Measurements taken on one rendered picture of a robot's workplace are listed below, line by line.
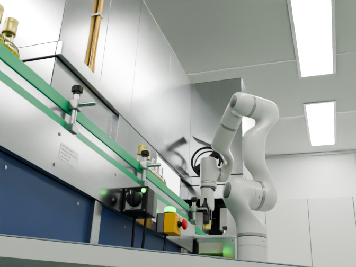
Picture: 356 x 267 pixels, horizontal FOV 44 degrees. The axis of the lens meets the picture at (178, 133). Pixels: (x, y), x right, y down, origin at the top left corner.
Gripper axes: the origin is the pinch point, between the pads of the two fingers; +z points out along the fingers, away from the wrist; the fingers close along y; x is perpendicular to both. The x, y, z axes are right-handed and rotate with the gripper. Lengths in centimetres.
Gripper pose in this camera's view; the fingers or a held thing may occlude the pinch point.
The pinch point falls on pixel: (207, 220)
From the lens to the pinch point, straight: 217.0
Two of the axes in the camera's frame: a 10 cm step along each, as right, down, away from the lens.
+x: 9.5, -0.8, -3.0
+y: -3.1, -3.9, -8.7
